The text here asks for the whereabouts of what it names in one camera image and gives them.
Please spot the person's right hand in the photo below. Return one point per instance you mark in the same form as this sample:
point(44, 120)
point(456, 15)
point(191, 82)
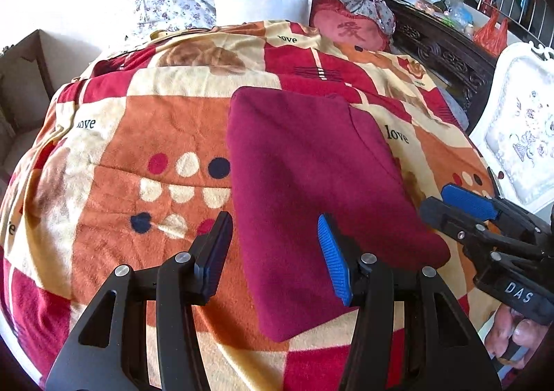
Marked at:
point(526, 337)

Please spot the red plastic bag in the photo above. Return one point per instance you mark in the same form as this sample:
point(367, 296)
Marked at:
point(491, 34)

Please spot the red heart cushion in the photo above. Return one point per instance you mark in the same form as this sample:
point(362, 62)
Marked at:
point(346, 29)

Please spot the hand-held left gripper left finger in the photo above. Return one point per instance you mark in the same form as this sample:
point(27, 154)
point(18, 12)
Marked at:
point(216, 257)

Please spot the maroon fleece garment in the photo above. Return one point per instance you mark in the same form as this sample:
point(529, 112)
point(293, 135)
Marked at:
point(311, 200)

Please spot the clutter of bottles and bags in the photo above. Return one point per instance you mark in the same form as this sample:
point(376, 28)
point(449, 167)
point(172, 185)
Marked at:
point(450, 12)

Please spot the red orange printed blanket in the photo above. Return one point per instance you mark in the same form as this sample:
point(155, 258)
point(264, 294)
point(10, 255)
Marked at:
point(130, 135)

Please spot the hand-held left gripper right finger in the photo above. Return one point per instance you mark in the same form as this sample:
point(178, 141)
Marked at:
point(333, 261)

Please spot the white pillow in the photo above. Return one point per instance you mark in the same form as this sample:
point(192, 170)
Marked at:
point(259, 5)

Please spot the beige cardboard box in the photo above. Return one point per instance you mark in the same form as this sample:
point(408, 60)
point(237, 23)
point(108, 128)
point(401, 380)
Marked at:
point(24, 83)

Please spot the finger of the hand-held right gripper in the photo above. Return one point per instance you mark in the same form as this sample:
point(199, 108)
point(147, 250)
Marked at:
point(446, 218)
point(469, 202)

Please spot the white floral upholstered chair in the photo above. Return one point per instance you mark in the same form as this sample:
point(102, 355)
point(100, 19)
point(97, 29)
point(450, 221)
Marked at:
point(519, 135)

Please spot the dark carved wooden cabinet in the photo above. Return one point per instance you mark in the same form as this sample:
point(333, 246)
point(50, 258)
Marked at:
point(446, 57)

